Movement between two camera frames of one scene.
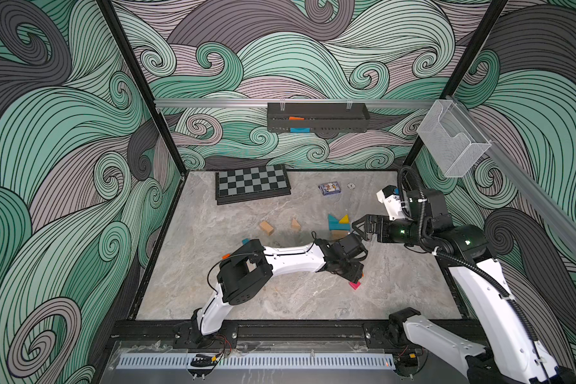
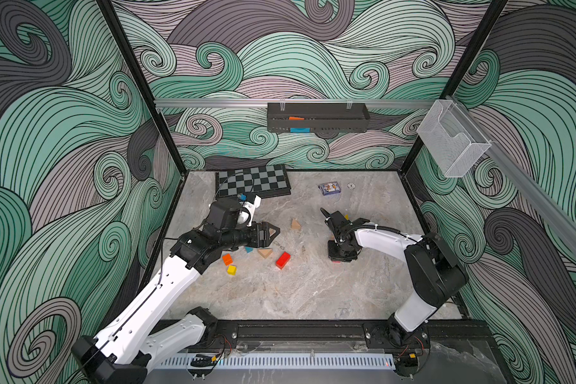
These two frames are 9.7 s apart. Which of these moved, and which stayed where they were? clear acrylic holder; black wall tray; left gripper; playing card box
Moved: left gripper
Stayed: black wall tray; playing card box; clear acrylic holder
